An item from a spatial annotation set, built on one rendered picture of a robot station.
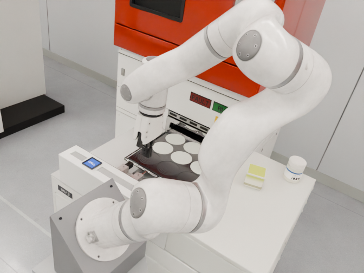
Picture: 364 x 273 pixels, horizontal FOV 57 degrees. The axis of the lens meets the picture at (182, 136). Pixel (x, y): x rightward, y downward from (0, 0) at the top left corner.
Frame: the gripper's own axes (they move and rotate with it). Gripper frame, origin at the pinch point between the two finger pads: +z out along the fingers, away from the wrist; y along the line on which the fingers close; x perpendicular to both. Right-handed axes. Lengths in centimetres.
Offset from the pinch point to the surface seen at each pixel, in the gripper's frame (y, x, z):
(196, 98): -58, -15, 6
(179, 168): -29.7, -2.5, 26.4
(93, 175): 3.6, -20.8, 20.3
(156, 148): -34.8, -18.6, 26.3
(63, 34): -208, -289, 76
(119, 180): -1.1, -11.9, 20.7
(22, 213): -17, -107, 116
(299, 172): -48, 43, 14
